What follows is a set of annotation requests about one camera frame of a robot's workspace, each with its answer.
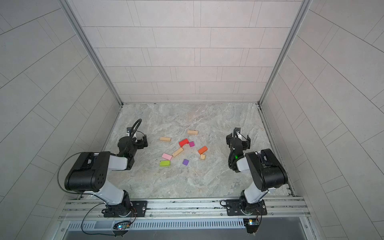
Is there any natural wood long block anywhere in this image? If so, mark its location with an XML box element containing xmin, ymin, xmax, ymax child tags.
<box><xmin>172</xmin><ymin>148</ymin><xmax>184</xmax><ymax>158</ymax></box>

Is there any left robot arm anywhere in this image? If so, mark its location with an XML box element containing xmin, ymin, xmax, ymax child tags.
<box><xmin>64</xmin><ymin>134</ymin><xmax>148</xmax><ymax>218</ymax></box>

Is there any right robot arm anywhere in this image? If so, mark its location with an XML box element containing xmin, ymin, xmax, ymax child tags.
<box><xmin>226</xmin><ymin>128</ymin><xmax>288</xmax><ymax>216</ymax></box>

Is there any green wood block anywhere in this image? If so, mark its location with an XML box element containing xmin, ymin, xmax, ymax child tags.
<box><xmin>159</xmin><ymin>161</ymin><xmax>171</xmax><ymax>167</ymax></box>

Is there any pink wood block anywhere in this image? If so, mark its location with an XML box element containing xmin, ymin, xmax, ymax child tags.
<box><xmin>162</xmin><ymin>153</ymin><xmax>173</xmax><ymax>161</ymax></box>

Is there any orange wood block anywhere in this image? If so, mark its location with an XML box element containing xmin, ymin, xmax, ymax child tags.
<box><xmin>198</xmin><ymin>146</ymin><xmax>208</xmax><ymax>155</ymax></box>

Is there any red wood block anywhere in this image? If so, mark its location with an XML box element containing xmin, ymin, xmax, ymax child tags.
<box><xmin>179</xmin><ymin>139</ymin><xmax>189</xmax><ymax>148</ymax></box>

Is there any right circuit board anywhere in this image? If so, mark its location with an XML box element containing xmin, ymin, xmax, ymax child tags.
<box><xmin>243</xmin><ymin>218</ymin><xmax>260</xmax><ymax>227</ymax></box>

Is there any circuit board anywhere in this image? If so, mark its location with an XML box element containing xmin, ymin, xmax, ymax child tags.
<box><xmin>113</xmin><ymin>221</ymin><xmax>132</xmax><ymax>231</ymax></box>
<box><xmin>243</xmin><ymin>218</ymin><xmax>260</xmax><ymax>227</ymax></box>

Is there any left circuit board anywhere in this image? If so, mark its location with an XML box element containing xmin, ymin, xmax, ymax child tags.
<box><xmin>113</xmin><ymin>221</ymin><xmax>132</xmax><ymax>231</ymax></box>

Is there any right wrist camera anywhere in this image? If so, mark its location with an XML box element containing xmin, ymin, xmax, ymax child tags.
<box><xmin>233</xmin><ymin>128</ymin><xmax>241</xmax><ymax>138</ymax></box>

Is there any aluminium mounting rail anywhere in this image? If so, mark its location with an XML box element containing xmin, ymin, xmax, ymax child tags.
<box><xmin>58</xmin><ymin>196</ymin><xmax>311</xmax><ymax>221</ymax></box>

